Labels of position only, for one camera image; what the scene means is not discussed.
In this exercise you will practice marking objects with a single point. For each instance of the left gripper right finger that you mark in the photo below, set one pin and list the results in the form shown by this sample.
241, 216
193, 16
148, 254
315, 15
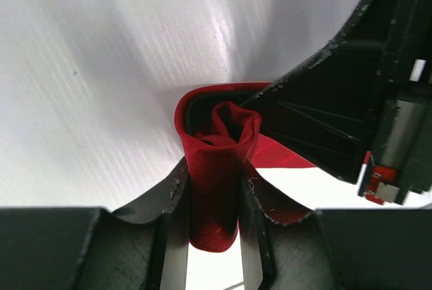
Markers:
261, 207

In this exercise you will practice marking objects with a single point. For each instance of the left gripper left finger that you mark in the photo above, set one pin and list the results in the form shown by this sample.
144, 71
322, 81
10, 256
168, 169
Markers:
166, 208

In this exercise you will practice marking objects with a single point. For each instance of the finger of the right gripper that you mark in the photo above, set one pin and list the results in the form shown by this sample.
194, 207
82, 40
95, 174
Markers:
319, 108

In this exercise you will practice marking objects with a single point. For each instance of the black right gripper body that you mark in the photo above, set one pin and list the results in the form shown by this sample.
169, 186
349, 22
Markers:
400, 154

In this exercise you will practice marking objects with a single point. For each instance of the red necktie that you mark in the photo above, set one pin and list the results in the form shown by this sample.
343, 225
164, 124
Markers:
219, 137

